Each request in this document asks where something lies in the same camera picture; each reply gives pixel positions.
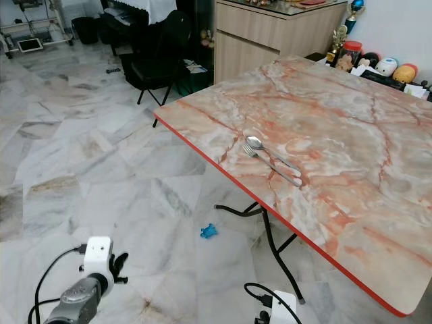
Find small blue toy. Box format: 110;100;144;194
200;223;219;240

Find black metal table legs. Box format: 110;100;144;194
214;202;306;304

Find silver metal fork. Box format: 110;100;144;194
242;145;303;188

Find silver metal spoon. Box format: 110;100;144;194
246;136;303;173

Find black folding chair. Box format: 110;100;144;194
120;10;193;128

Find black waste bin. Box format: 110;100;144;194
71;16;99;45

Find white framed tablet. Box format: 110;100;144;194
17;38;43;53

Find white metal rack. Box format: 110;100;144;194
0;0;72;58

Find white lace cloth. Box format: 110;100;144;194
101;0;178;25

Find light wooden cabinet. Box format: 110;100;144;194
214;0;348;85

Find brown teddy bear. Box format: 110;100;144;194
335;54;355;73

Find red lidded jar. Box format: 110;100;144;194
343;40;363;68

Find gold trophy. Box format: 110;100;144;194
329;26;350;63

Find dark low cabinet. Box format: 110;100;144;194
305;51;432;102

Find black plush toy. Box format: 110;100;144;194
361;52;379;68

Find white round plush toy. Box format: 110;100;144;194
375;57;399;76

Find orange yellow plush toy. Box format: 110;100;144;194
393;64;418;84

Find teal ball trophy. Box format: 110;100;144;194
344;0;365;34

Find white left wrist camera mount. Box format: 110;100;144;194
84;236;115;277

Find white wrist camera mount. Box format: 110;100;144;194
270;290;301;324
84;236;115;277

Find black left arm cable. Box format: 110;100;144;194
29;245;87;324

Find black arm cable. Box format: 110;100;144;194
29;245;87;324
244;282;304;324

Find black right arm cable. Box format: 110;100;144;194
244;282;304;324

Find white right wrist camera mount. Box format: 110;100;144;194
270;290;301;324

